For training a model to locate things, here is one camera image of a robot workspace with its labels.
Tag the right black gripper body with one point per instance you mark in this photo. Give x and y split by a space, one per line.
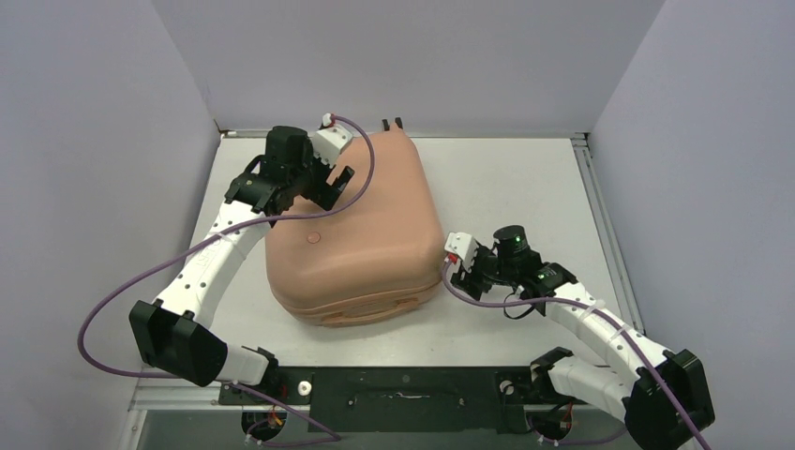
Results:
487 269

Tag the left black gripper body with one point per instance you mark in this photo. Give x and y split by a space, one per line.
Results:
309 179

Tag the pink hard-shell suitcase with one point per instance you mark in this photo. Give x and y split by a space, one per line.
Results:
378 259

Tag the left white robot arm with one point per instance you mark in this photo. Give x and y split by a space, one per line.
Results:
172 332

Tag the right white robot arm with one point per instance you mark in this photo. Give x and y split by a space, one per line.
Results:
621 360

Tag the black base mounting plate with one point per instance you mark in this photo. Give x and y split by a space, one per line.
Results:
408 399

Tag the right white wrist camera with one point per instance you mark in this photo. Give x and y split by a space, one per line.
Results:
461 248

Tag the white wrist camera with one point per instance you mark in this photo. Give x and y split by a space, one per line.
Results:
329 143
461 248

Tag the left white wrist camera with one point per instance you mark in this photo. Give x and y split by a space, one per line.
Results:
329 143

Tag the aluminium frame rail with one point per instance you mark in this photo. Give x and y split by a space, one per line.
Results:
177 415

